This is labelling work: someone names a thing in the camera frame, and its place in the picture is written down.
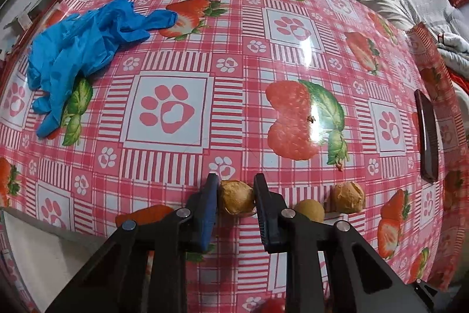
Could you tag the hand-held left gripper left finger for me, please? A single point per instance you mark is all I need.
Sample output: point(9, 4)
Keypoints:
point(207, 214)

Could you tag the brown walnut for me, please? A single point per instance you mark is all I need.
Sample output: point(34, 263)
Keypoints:
point(348, 197)
point(236, 198)

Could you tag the white crumpled cloth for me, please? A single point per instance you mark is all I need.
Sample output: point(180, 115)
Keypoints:
point(454, 49)

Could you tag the pink strawberry print tablecloth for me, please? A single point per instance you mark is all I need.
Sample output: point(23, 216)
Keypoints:
point(256, 60)

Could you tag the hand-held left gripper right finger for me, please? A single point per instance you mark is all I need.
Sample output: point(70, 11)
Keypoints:
point(264, 217)

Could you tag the black smartphone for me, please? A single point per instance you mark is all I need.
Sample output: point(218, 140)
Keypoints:
point(428, 137)

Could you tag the round yellow longan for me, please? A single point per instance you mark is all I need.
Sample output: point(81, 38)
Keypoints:
point(310, 212)

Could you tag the crumpled blue nitrile gloves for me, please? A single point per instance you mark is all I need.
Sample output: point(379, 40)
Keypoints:
point(73, 49)

